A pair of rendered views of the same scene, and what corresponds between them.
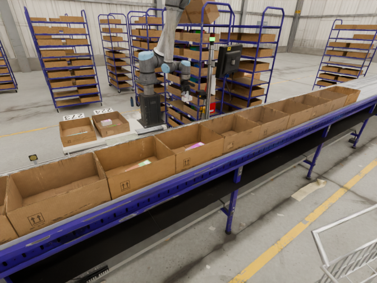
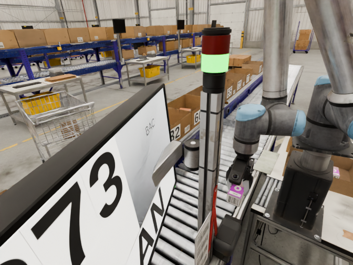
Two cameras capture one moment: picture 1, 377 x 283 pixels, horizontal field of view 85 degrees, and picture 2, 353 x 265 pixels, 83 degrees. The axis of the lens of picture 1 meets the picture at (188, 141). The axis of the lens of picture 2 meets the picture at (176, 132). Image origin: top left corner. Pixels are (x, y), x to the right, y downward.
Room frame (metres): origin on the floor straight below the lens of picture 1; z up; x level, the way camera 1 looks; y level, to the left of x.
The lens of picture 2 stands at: (2.61, -0.42, 1.67)
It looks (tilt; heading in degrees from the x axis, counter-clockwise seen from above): 28 degrees down; 159
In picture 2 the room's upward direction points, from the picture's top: 2 degrees counter-clockwise
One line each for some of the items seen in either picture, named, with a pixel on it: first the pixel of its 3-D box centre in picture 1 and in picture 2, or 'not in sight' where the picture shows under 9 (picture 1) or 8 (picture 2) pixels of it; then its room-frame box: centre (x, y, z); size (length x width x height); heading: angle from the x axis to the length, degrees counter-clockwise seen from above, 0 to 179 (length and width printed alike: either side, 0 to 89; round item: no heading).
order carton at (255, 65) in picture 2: not in sight; (252, 67); (-0.35, 2.25, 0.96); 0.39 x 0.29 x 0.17; 125
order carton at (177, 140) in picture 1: (188, 146); (163, 126); (1.24, 0.00, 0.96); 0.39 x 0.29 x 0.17; 125
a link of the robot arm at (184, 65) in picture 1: (185, 67); (249, 123); (2.11, 0.05, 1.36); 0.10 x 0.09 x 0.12; 60
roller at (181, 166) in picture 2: not in sight; (209, 176); (1.67, 0.18, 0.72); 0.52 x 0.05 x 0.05; 35
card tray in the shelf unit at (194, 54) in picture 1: (200, 53); not in sight; (3.02, -0.14, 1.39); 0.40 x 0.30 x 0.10; 34
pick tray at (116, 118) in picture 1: (110, 123); (318, 167); (1.97, 0.83, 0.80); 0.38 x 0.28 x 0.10; 35
